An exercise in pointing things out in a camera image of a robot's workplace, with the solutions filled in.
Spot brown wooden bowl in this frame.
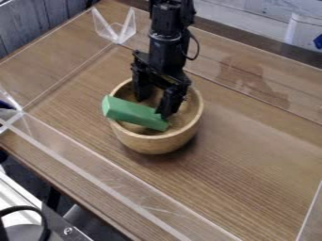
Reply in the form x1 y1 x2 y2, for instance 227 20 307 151
109 88 204 154

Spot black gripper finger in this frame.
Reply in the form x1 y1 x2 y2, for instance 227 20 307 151
156 85 188 120
132 71 152 102

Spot white container in background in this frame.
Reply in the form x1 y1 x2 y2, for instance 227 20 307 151
284 13 322 53

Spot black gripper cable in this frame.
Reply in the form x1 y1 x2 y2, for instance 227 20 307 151
183 29 201 62

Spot green rectangular block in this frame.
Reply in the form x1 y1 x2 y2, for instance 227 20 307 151
101 95 168 132

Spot black cable loop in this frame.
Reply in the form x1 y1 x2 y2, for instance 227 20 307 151
0 204 52 241

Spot clear acrylic corner bracket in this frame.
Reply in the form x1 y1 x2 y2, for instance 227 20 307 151
91 8 136 44

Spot clear acrylic front wall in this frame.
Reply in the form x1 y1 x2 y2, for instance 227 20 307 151
0 85 242 241

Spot grey metal bracket with screw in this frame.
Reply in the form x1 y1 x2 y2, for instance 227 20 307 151
41 204 93 241

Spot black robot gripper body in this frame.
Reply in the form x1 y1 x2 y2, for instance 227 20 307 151
131 31 191 89

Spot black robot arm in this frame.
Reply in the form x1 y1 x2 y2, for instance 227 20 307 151
131 0 196 119

